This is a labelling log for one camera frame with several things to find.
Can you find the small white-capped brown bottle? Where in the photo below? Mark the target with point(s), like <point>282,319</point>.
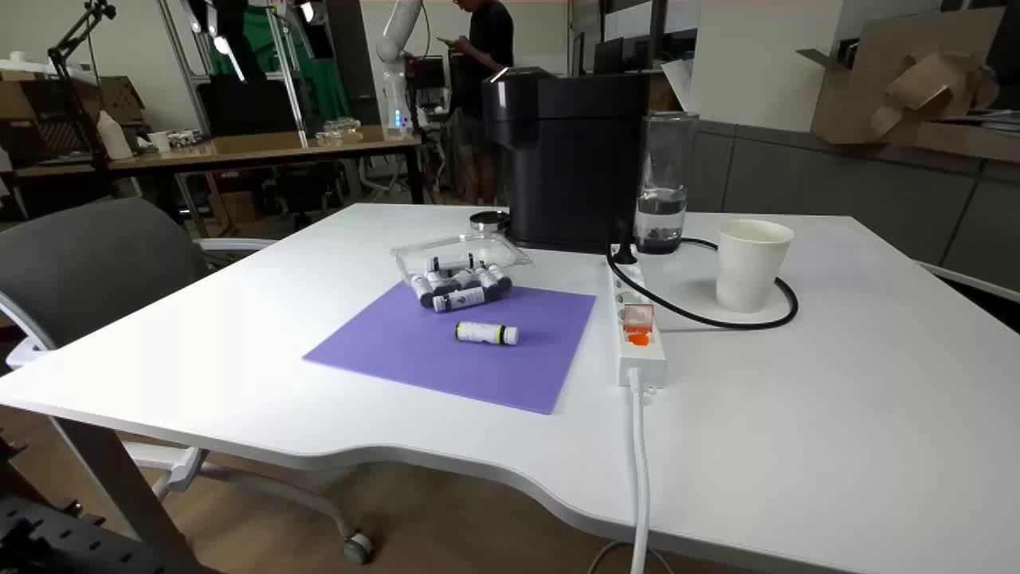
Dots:
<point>486,331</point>

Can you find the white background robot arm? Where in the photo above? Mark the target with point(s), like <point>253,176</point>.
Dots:
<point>392,44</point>

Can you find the bottle in container right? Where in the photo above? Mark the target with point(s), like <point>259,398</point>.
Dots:
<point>492,277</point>

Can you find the bottle in container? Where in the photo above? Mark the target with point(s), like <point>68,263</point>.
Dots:
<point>457,298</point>
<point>428,286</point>
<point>492,277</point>

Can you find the bottle in container middle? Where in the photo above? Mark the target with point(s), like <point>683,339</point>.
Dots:
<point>457,298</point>

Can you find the clear plastic container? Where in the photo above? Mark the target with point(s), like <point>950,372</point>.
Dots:
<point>457,253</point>

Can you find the bottle in container left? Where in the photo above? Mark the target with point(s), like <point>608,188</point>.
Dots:
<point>428,286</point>

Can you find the purple paper mat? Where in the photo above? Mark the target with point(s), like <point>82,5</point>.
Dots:
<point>399,339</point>

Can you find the white power strip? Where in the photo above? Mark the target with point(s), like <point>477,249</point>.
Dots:
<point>634,331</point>

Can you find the black coffee machine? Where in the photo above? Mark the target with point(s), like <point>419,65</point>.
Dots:
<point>573,154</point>

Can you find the clear glass water jar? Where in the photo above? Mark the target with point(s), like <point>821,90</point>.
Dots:
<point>661,197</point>

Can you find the wooden background desk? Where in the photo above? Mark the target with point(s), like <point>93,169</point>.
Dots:
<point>248,152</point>

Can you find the white paper cup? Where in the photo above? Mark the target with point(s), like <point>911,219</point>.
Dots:
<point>751,256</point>

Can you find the person in black shirt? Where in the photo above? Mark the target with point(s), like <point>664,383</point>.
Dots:
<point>477,55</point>

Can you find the grey office chair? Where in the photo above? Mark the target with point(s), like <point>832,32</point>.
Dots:
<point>77,272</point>

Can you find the cardboard box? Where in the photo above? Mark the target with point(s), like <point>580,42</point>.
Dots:
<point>908,72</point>

